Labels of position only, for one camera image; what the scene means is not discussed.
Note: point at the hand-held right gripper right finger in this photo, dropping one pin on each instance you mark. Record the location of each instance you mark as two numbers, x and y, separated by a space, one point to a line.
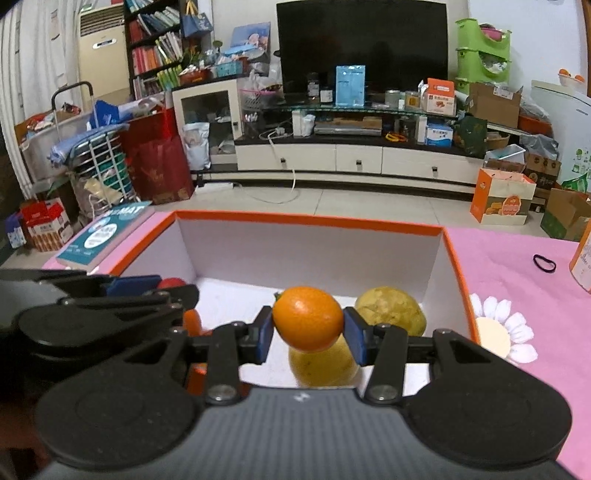
353 339

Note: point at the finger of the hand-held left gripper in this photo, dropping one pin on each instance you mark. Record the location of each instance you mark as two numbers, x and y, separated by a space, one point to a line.
134 285
180 297

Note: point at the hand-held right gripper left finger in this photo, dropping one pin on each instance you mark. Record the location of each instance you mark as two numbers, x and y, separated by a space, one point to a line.
264 334

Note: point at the red cherry tomato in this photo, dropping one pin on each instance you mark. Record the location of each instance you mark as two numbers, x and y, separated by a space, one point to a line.
173 282

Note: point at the yellow guava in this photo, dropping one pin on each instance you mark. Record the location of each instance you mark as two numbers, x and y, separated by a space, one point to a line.
323 369

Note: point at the small oval orange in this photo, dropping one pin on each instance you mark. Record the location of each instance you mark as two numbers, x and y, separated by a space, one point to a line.
307 318

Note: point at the orange cardboard box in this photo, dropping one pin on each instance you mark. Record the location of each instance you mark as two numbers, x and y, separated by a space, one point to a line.
300 249

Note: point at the teal book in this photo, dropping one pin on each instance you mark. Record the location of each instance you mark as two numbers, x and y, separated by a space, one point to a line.
104 237

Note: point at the red and white carton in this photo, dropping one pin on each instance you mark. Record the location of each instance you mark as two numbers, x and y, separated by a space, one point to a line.
46 224

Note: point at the red gift bag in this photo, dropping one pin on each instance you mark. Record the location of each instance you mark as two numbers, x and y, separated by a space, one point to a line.
147 122
159 173

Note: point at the white power strip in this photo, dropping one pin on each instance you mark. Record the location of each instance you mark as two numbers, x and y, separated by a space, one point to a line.
214 186

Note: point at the blue and white small carton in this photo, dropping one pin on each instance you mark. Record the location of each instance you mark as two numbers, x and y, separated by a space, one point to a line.
16 230

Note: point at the blue grey folded cloth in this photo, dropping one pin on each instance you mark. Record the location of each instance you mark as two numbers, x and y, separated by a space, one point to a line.
87 141

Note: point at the white pouch bag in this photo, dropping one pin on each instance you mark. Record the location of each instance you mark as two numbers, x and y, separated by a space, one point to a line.
198 145

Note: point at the clear storage bin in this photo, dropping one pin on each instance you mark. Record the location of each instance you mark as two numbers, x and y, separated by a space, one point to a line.
44 147

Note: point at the white television stand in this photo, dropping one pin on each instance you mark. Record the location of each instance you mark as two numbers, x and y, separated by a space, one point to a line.
351 159

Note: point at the white glass-door cabinet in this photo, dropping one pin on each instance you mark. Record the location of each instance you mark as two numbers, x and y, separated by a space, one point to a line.
207 110

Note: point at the black pen holder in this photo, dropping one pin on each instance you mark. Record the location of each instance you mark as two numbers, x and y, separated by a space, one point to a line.
251 122

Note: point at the orange paper gift bag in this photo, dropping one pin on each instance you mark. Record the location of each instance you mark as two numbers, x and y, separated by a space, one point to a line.
503 198

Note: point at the orange rubber rings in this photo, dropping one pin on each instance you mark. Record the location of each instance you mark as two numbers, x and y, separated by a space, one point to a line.
396 136

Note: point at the silver media player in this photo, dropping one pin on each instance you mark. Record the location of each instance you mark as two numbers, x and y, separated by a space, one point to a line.
348 129

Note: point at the white upright device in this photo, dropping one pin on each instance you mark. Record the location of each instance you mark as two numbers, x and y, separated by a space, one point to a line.
302 123

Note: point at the pink plastic basket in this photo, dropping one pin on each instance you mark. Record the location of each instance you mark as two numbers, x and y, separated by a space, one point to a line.
261 98

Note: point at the blue and white box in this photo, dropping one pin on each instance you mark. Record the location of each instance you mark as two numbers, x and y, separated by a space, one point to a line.
438 136

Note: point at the teal plastic basket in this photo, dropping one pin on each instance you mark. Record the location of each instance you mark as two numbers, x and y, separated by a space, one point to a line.
229 69

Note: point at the dark green gift bag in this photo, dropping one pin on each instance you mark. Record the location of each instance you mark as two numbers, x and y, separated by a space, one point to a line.
471 136

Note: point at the standing air conditioner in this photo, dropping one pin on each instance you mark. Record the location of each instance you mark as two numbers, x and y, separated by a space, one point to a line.
104 50

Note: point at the clear plastic bin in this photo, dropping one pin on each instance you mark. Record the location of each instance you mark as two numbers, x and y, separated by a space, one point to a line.
505 156

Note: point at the dark bookshelf with books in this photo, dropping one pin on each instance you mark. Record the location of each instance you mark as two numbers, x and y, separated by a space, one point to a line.
152 46

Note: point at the white curtain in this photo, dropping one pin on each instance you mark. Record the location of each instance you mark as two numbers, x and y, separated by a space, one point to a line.
27 69

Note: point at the orange and white carton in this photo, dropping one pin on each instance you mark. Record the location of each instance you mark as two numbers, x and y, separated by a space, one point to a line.
582 258

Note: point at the green printed cardboard box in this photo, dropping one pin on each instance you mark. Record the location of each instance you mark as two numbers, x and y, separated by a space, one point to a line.
565 217

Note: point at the small dark jar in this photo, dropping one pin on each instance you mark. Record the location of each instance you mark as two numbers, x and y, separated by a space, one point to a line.
327 94

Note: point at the dark glass jar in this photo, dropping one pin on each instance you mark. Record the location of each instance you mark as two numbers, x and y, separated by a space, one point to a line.
313 85

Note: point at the brown printed cardboard box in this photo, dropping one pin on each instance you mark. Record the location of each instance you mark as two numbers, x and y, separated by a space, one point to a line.
542 170

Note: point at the blue packet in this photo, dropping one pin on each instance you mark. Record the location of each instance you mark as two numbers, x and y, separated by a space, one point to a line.
350 85

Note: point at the orange and white small box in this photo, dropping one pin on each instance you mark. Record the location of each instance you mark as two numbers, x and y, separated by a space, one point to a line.
441 97

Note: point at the blue picture print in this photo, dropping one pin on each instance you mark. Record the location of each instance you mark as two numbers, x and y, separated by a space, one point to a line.
251 37

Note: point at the dark blue gift bag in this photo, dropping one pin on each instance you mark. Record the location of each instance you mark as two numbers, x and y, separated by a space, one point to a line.
196 21

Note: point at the white appliance with green print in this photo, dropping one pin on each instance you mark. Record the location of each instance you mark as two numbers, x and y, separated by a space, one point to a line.
565 134

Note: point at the black television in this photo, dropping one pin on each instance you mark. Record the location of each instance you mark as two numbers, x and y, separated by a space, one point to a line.
360 41

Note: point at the green plastic rack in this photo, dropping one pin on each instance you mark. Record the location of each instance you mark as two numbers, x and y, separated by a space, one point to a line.
482 50

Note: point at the white bowl of oranges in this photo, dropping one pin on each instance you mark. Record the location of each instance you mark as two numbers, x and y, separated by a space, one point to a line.
570 77

